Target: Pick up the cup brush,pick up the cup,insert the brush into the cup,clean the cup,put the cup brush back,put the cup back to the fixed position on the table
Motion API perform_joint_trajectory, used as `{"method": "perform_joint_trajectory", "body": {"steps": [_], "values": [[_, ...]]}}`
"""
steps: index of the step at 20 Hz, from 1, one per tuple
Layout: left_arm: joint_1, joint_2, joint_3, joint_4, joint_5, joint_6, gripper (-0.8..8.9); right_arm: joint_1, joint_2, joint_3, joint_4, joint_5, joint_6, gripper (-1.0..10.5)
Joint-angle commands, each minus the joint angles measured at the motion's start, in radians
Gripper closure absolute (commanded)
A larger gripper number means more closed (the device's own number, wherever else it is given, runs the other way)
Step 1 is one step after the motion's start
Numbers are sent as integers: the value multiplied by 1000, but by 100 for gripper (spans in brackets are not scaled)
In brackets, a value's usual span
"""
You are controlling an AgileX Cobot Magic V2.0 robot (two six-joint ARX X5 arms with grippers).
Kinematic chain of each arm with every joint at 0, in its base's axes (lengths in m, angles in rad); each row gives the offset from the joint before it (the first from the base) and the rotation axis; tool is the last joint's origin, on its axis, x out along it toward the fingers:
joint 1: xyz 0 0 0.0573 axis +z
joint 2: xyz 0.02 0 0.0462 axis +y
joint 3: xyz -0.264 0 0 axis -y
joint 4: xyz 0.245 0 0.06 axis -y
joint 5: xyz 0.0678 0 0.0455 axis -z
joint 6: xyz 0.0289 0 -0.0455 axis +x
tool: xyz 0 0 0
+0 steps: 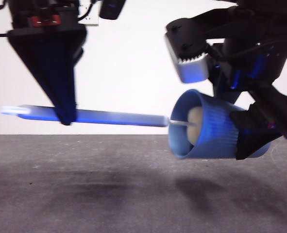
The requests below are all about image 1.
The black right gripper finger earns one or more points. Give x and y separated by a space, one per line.
227 95
252 136

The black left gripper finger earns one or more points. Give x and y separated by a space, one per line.
51 68
79 56

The blue ribbed plastic cup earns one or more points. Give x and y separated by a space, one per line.
213 131

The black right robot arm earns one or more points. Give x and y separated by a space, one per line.
267 36

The white wall socket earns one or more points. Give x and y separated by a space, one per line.
92 20

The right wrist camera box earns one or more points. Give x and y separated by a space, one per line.
191 70

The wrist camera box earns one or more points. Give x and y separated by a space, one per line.
191 70
113 8

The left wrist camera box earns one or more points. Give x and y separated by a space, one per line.
113 8

